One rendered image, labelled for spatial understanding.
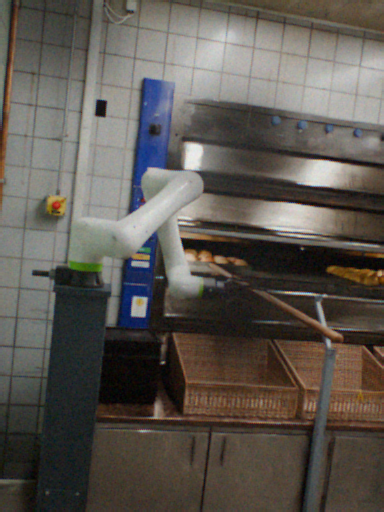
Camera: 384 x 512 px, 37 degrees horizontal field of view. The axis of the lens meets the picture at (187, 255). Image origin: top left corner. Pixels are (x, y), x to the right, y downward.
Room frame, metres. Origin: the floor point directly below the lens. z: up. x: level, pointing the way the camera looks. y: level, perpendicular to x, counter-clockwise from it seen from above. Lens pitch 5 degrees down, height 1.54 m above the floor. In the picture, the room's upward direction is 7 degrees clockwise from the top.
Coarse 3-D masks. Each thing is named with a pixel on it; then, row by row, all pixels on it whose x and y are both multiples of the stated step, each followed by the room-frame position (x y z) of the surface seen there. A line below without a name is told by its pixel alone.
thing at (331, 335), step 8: (224, 272) 3.06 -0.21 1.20; (248, 288) 2.61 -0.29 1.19; (264, 296) 2.39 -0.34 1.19; (272, 304) 2.29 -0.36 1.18; (280, 304) 2.21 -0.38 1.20; (288, 312) 2.11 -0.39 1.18; (296, 312) 2.05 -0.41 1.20; (304, 320) 1.96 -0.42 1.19; (312, 320) 1.92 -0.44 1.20; (312, 328) 1.89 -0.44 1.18; (320, 328) 1.83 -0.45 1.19; (328, 328) 1.80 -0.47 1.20; (328, 336) 1.77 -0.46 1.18; (336, 336) 1.73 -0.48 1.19
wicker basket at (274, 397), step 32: (192, 352) 3.03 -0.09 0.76; (224, 352) 3.06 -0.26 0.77; (256, 352) 3.10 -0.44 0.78; (192, 384) 2.58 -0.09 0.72; (224, 384) 2.61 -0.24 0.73; (256, 384) 3.06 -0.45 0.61; (288, 384) 2.79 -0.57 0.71; (224, 416) 2.61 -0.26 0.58; (256, 416) 2.64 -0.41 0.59; (288, 416) 2.68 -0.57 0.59
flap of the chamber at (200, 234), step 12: (180, 228) 2.91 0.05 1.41; (192, 228) 2.92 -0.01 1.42; (216, 240) 3.12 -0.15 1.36; (228, 240) 3.09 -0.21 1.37; (240, 240) 3.05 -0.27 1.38; (252, 240) 3.03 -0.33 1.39; (264, 240) 3.01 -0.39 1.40; (276, 240) 3.01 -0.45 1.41; (288, 240) 3.03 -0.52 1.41; (300, 240) 3.04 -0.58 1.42; (336, 252) 3.25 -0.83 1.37; (348, 252) 3.22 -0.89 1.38; (360, 252) 3.18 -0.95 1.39; (372, 252) 3.15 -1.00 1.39
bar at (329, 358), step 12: (336, 300) 2.85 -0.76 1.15; (348, 300) 2.86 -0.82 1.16; (360, 300) 2.87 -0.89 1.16; (372, 300) 2.88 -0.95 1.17; (324, 324) 2.72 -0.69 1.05; (324, 336) 2.68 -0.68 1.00; (324, 360) 2.62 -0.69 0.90; (324, 372) 2.61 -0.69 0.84; (324, 384) 2.60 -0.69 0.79; (324, 396) 2.60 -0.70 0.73; (324, 408) 2.60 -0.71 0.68; (324, 420) 2.60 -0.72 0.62; (324, 432) 2.61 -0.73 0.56; (312, 444) 2.63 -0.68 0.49; (312, 456) 2.61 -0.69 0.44; (312, 468) 2.60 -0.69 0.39; (312, 480) 2.60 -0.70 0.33; (312, 492) 2.60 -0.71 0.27; (312, 504) 2.60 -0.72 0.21
